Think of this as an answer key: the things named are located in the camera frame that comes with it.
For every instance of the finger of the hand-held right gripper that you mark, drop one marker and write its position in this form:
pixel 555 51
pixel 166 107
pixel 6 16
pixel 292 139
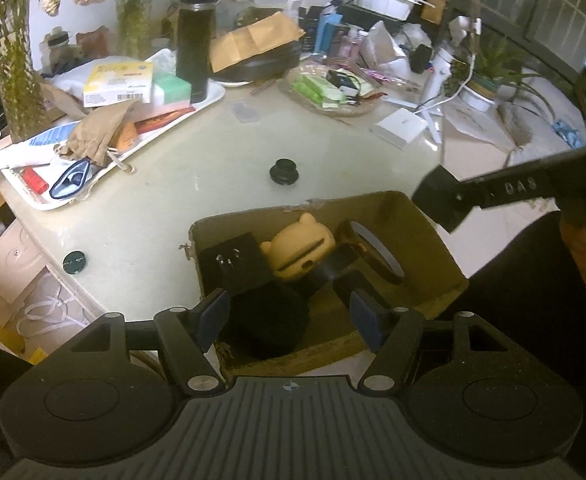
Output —
pixel 440 200

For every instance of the black zip case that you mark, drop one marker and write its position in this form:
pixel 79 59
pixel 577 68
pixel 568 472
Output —
pixel 268 62

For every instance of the blue glasses case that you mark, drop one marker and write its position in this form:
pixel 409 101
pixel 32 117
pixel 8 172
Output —
pixel 70 182

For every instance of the black cylinder speaker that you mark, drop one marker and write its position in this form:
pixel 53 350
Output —
pixel 265 322

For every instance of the green black disc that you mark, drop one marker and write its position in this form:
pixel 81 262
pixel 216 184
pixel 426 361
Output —
pixel 74 262

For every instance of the tall glass vase with stems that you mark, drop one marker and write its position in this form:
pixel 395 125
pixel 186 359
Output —
pixel 15 75

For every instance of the clear plastic case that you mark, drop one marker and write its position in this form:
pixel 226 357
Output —
pixel 245 111

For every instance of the black tape roll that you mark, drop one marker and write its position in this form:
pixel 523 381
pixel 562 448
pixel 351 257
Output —
pixel 375 255

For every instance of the potted green plant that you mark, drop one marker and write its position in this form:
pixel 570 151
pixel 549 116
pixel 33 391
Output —
pixel 498 67

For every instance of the red flat packet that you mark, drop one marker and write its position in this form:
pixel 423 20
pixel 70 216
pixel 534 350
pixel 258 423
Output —
pixel 160 120

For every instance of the yellow bear earbud case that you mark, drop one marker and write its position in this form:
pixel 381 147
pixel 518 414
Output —
pixel 298 252

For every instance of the striped chopsticks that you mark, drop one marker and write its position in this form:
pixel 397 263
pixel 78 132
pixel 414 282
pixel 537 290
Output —
pixel 264 87

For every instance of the white tube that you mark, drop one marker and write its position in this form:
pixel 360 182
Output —
pixel 23 157

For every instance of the white plastic bag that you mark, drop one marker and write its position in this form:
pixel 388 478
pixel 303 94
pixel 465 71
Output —
pixel 388 50

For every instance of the blue upright carton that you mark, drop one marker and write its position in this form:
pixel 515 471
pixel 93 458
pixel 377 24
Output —
pixel 329 32

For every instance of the brown paper envelope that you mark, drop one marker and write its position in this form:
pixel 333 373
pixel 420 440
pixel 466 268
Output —
pixel 253 40

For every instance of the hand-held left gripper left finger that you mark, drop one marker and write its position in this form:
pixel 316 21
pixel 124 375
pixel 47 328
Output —
pixel 213 316

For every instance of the pink bottle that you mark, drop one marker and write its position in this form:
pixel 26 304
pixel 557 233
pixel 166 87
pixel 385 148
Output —
pixel 354 47

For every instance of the white drawer cabinet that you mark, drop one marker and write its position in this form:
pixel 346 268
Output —
pixel 18 270

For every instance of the black round knob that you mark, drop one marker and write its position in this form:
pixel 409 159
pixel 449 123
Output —
pixel 284 172

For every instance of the striped sticks bundle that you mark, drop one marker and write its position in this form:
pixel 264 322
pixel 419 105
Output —
pixel 358 67

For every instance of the brown cardboard box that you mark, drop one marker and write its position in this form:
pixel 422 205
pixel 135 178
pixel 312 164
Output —
pixel 423 260

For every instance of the white oval tray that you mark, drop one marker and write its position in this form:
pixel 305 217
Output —
pixel 208 97

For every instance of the yellow medicine box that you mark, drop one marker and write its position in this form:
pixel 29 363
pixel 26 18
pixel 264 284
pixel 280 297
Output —
pixel 118 84

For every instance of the green tissue box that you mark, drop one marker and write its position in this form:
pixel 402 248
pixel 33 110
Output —
pixel 173 90

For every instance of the brown paper bag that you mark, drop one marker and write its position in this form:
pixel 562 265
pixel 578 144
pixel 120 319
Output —
pixel 100 135

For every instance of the black thermos bottle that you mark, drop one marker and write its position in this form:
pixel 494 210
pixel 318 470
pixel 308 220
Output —
pixel 195 45

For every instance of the small black box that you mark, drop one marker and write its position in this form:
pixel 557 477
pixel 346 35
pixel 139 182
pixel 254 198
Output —
pixel 344 80

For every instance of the clear glass plate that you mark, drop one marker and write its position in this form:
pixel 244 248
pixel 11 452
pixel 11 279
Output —
pixel 333 107

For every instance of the green white packet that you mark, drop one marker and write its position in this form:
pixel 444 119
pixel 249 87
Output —
pixel 307 87
pixel 330 95

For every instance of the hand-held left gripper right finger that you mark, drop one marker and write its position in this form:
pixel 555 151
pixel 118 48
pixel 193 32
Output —
pixel 368 319

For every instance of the white flat box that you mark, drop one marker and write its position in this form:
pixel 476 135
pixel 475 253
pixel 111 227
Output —
pixel 398 127

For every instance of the black power adapter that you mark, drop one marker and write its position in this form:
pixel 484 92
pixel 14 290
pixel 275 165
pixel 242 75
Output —
pixel 233 262

